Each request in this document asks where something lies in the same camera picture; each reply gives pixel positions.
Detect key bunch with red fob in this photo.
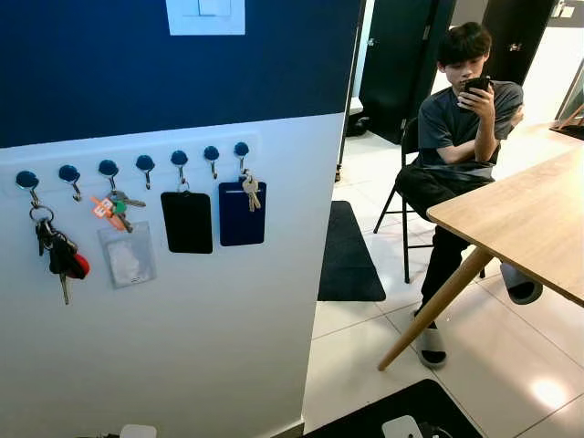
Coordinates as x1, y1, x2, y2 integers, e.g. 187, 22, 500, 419
29, 205, 90, 307

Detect silver keys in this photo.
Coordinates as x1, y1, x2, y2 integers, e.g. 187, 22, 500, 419
239, 169, 263, 213

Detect keys with orange tag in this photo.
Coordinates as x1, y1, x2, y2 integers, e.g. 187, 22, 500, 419
91, 189, 147, 234

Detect white slide sandal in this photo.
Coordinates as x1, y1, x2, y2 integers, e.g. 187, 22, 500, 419
500, 265, 544, 306
415, 324, 448, 369

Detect person in dark clothes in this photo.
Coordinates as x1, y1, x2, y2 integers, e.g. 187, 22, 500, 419
394, 22, 546, 370

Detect wooden table leg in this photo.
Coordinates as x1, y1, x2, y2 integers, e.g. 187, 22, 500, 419
378, 246, 494, 372

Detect black folding chair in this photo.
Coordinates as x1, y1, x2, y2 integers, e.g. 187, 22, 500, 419
374, 117, 485, 284

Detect dark door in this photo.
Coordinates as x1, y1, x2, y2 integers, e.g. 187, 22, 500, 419
481, 0, 555, 88
359, 0, 457, 145

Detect small black door mat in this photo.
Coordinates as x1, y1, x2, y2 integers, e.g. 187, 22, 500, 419
318, 201, 387, 303

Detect large black floor mat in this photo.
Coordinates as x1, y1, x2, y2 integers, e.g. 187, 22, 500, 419
301, 379, 485, 438

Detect blue card holder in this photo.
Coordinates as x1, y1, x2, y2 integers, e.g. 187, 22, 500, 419
218, 181, 267, 247

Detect black card holder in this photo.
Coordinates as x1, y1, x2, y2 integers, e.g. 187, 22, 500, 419
161, 181, 214, 255

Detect clear card holder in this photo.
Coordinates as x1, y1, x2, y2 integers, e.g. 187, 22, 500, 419
98, 222, 158, 290

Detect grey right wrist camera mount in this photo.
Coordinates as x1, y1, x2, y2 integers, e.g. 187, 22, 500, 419
381, 415, 425, 438

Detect blue wall hook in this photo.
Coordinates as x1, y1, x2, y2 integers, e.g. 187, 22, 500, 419
170, 150, 190, 186
135, 154, 157, 191
57, 163, 83, 203
203, 145, 222, 181
98, 159, 121, 194
232, 141, 251, 174
15, 170, 43, 209

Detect white light switch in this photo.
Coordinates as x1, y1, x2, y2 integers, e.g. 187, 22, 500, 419
165, 0, 247, 37

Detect white hook rail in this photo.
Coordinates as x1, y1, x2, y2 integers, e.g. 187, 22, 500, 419
0, 132, 261, 197

